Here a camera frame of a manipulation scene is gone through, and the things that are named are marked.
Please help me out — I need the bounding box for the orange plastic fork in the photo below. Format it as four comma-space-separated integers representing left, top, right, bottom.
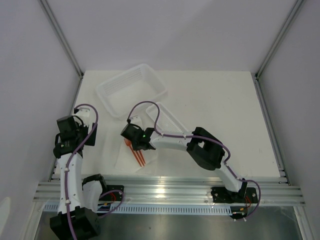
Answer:
124, 138, 142, 167

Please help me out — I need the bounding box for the orange plastic spoon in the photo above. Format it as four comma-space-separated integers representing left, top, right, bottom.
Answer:
134, 151, 144, 166

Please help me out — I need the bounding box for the white paper napkin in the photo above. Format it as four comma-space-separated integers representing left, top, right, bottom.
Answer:
114, 139, 158, 175

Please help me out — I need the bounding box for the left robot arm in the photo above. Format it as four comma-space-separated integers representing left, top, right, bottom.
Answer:
49, 115, 109, 240

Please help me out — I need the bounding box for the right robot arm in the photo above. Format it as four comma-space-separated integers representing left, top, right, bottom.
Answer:
120, 123, 247, 203

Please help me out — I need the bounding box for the small white plastic tray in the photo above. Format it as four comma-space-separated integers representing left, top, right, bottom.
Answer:
145, 102, 188, 133

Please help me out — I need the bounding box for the large white plastic basket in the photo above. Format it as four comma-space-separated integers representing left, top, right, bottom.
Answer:
95, 63, 168, 119

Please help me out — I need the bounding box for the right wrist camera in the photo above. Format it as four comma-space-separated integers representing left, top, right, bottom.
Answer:
130, 115, 144, 129

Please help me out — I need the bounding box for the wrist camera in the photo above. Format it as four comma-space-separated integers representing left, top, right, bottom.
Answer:
73, 107, 91, 126
130, 115, 144, 129

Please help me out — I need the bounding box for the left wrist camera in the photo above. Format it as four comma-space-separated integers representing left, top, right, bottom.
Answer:
73, 107, 91, 126

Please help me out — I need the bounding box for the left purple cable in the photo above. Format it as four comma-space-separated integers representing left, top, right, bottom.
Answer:
65, 103, 125, 240

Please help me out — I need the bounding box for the purple cable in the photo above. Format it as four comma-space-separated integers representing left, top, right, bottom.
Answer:
126, 100, 262, 218
65, 103, 125, 240

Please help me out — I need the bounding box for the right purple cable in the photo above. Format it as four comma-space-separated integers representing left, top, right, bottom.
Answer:
126, 100, 262, 218

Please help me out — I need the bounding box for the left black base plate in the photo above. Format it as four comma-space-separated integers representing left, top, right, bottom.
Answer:
99, 185, 125, 202

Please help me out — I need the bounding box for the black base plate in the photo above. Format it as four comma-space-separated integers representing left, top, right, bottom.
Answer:
99, 185, 125, 202
211, 187, 258, 204

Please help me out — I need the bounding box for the white slotted cable duct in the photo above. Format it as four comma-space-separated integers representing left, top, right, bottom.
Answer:
43, 204, 233, 216

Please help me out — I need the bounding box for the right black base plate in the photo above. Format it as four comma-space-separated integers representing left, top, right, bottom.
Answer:
211, 187, 258, 204

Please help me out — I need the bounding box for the left aluminium frame post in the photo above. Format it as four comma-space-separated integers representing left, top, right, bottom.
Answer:
37, 0, 84, 79

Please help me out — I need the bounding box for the aluminium frame post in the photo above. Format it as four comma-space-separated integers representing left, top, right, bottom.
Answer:
255, 0, 307, 81
37, 0, 84, 79

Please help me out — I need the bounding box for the right aluminium frame post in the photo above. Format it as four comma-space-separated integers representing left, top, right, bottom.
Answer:
255, 0, 307, 81

